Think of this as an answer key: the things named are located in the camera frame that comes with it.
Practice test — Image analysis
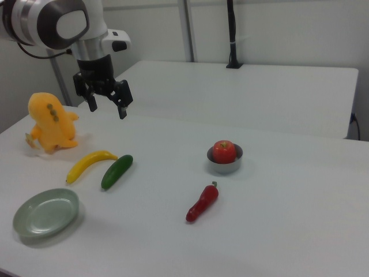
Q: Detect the orange plush toy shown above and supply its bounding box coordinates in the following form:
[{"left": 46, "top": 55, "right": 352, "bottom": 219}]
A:
[{"left": 24, "top": 92, "right": 80, "bottom": 155}]

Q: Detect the small metal bowl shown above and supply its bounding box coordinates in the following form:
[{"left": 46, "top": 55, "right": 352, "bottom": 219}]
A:
[{"left": 206, "top": 143, "right": 243, "bottom": 174}]

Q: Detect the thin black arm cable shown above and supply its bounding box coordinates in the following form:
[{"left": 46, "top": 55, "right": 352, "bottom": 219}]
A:
[{"left": 17, "top": 42, "right": 73, "bottom": 59}]

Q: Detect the black clamp-on pole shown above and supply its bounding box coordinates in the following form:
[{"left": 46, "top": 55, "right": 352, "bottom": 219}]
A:
[{"left": 225, "top": 0, "right": 243, "bottom": 70}]

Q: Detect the green toy cucumber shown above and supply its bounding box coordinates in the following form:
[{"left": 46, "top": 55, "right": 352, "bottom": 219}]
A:
[{"left": 100, "top": 154, "right": 134, "bottom": 190}]

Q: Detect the red toy chili pepper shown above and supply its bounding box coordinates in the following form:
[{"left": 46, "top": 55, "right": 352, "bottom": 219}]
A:
[{"left": 185, "top": 181, "right": 220, "bottom": 223}]

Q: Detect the yellow toy banana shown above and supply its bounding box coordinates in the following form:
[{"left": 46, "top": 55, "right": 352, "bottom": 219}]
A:
[{"left": 65, "top": 150, "right": 119, "bottom": 185}]

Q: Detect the pale green plastic plate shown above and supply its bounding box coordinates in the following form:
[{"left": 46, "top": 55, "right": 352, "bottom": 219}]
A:
[{"left": 12, "top": 188, "right": 80, "bottom": 239}]

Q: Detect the grey partition frame post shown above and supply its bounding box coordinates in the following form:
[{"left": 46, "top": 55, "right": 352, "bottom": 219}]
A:
[
  {"left": 180, "top": 0, "right": 199, "bottom": 63},
  {"left": 51, "top": 56, "right": 73, "bottom": 107}
]

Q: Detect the black wall cable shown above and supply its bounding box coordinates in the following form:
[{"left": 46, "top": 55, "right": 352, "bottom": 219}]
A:
[{"left": 349, "top": 112, "right": 362, "bottom": 141}]

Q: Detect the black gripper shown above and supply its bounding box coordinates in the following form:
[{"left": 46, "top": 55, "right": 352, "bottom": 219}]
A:
[{"left": 73, "top": 54, "right": 134, "bottom": 120}]

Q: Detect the red toy apple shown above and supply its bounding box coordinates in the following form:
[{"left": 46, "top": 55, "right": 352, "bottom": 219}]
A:
[{"left": 212, "top": 140, "right": 238, "bottom": 164}]

